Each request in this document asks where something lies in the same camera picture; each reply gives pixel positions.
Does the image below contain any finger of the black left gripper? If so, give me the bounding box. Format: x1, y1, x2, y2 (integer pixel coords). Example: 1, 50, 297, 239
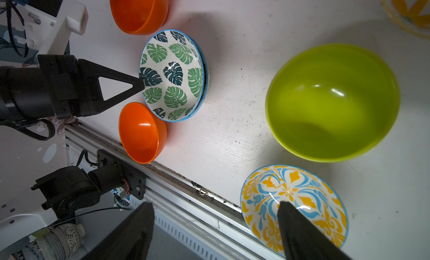
78, 59, 145, 115

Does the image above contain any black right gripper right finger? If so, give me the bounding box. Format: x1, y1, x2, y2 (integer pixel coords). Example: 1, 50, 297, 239
277, 202, 350, 260

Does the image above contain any lime green plastic bowl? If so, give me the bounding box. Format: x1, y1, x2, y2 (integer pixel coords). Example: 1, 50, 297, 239
265, 43, 400, 163

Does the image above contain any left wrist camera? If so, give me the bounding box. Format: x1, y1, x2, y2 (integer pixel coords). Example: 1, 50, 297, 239
5, 0, 88, 57

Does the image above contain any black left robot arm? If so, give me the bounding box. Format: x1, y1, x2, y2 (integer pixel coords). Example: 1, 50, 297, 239
1, 55, 145, 141

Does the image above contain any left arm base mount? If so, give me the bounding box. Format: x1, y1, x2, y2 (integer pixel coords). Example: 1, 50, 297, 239
95, 150, 147, 200

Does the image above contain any near orange plastic bowl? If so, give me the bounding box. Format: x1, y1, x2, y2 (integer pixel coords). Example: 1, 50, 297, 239
119, 102, 168, 164

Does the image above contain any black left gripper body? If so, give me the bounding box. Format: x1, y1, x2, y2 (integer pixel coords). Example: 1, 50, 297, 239
38, 54, 101, 119

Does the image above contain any green leaf bowl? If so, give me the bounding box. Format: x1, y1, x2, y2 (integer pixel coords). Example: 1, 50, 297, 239
190, 38, 210, 117
138, 30, 204, 123

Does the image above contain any yellow flower ceramic bowl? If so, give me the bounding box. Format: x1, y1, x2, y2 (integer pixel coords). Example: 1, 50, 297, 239
380, 0, 430, 40

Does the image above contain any far orange plastic bowl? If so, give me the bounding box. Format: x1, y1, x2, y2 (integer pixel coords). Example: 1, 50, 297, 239
110, 0, 169, 35

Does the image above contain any orange plastic bowl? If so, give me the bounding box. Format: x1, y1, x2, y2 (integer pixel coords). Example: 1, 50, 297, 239
119, 102, 168, 164
110, 0, 169, 35

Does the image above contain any blue yellow patterned bowl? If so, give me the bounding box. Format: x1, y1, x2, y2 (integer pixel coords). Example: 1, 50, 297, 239
240, 165, 349, 256

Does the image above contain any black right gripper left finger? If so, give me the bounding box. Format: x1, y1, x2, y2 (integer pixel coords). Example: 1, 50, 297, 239
84, 202, 155, 260

